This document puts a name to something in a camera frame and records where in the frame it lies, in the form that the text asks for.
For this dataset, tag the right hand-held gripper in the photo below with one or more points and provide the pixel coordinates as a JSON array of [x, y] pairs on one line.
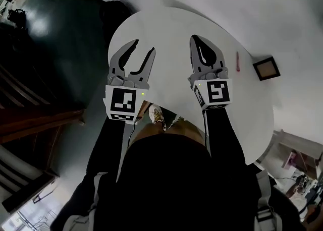
[[218, 93]]

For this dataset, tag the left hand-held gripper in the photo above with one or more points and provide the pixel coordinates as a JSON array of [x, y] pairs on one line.
[[123, 101]]

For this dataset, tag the pink pen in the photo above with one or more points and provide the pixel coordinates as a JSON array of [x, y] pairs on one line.
[[238, 61]]

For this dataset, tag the white kidney-shaped table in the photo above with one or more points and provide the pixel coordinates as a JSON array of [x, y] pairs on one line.
[[174, 73]]

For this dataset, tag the person's left forearm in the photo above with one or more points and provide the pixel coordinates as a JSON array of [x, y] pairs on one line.
[[111, 144]]

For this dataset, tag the person's right forearm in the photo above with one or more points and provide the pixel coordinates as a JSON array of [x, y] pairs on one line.
[[224, 136]]

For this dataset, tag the black backpack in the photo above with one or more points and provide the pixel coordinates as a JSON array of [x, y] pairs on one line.
[[113, 15]]

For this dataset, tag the person's left white shoe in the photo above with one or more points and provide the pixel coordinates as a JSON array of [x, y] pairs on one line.
[[156, 116]]

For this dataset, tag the person's white shoe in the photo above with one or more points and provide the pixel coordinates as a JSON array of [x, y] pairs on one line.
[[156, 116], [176, 120]]

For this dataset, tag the person's right white shoe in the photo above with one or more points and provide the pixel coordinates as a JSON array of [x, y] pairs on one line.
[[176, 120]]

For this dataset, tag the person's brown trousers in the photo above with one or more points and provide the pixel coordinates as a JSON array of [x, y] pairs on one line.
[[184, 131]]

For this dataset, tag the wood grain shelf unit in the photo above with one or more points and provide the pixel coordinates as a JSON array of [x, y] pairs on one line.
[[297, 144]]

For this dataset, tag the person's black top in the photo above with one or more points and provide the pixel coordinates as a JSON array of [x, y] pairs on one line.
[[176, 187]]

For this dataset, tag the pink box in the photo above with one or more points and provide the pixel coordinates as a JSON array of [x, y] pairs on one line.
[[289, 160]]

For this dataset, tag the white step with black strips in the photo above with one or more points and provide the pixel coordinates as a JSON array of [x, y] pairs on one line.
[[15, 169]]

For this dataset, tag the black picture frame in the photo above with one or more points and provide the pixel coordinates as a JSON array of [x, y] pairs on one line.
[[266, 68]]

